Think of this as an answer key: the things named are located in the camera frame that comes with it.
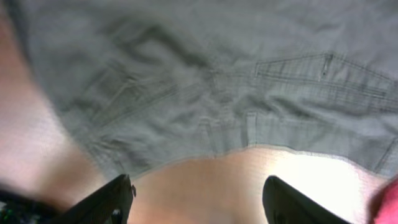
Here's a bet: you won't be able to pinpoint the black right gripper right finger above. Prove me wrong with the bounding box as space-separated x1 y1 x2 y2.
262 175 348 224

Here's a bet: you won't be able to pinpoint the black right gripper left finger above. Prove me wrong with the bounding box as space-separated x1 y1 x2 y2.
51 174 136 224

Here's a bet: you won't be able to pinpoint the grey cargo shorts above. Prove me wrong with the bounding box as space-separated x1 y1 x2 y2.
3 0 397 178

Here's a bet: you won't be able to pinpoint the red garment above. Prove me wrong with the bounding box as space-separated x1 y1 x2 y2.
367 176 397 224

